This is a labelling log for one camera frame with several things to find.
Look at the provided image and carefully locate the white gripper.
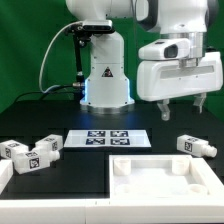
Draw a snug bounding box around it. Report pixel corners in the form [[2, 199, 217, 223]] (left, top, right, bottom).
[[137, 38, 223, 120]]

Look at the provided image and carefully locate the white square table top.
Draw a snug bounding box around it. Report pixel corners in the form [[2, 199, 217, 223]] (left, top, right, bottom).
[[109, 155, 224, 199]]

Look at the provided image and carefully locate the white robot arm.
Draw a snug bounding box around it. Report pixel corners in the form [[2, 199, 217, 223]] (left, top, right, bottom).
[[65, 0, 223, 120]]

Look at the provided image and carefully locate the white marker sheet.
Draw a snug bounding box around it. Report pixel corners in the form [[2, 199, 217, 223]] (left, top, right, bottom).
[[64, 130, 151, 148]]

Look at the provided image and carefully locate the white U-shaped fence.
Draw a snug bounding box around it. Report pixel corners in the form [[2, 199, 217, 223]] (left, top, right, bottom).
[[0, 157, 224, 224]]

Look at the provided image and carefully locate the black camera on stand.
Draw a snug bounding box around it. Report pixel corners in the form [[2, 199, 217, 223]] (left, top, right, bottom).
[[64, 20, 115, 90]]

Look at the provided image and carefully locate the grey camera cable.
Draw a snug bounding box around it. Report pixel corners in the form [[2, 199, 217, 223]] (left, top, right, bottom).
[[38, 20, 83, 94]]

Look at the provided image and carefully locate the black cable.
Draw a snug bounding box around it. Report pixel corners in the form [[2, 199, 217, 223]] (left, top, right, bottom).
[[13, 84, 83, 103]]

